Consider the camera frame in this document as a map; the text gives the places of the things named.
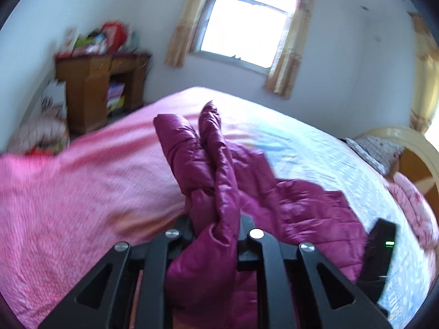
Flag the magenta puffer jacket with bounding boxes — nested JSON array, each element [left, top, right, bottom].
[[154, 103, 368, 328]]

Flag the patterned pillow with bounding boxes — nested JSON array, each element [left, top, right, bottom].
[[343, 135, 405, 176]]

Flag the cream wooden headboard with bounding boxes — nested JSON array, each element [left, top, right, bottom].
[[358, 126, 438, 218]]

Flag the blue pink printed bedsheet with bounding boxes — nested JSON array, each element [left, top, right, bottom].
[[1, 88, 436, 328]]

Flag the pale pink quilted jacket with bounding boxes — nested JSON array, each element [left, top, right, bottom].
[[7, 108, 70, 155]]

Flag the right beige curtain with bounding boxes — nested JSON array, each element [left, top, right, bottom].
[[264, 0, 315, 100]]

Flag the beige curtain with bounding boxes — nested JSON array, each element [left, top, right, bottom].
[[264, 0, 315, 100], [164, 0, 207, 68]]

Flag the white paper bag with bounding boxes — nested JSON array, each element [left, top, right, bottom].
[[41, 80, 67, 119]]

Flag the brown wooden desk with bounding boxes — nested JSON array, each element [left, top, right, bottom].
[[55, 52, 152, 135]]

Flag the left beige curtain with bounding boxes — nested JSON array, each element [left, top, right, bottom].
[[164, 0, 207, 68]]

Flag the red gift bag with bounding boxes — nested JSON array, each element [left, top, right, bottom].
[[101, 21, 129, 51]]

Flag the white carton box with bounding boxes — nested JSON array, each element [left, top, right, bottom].
[[63, 27, 77, 52]]

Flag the window with metal frame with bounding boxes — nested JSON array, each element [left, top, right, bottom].
[[193, 0, 300, 70]]

